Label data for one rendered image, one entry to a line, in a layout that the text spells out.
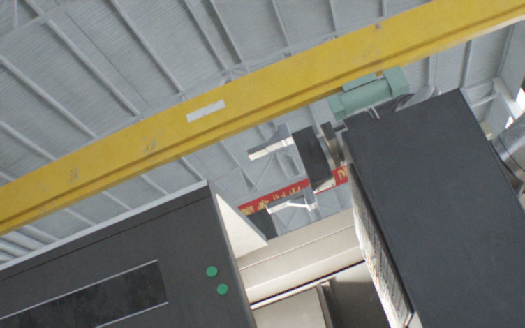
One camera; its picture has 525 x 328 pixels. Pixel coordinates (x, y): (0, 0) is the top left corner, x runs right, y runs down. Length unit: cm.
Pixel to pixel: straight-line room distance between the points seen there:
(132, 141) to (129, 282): 886
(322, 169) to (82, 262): 57
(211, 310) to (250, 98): 854
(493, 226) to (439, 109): 14
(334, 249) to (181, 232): 68
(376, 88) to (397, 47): 85
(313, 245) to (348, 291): 27
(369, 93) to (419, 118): 870
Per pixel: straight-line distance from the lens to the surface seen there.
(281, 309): 190
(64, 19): 1323
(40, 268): 136
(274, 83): 960
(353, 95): 930
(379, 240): 59
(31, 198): 1079
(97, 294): 125
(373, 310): 197
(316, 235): 177
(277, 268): 177
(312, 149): 118
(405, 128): 61
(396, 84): 934
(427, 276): 56
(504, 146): 105
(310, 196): 115
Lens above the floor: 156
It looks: 23 degrees up
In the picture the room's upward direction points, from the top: 20 degrees counter-clockwise
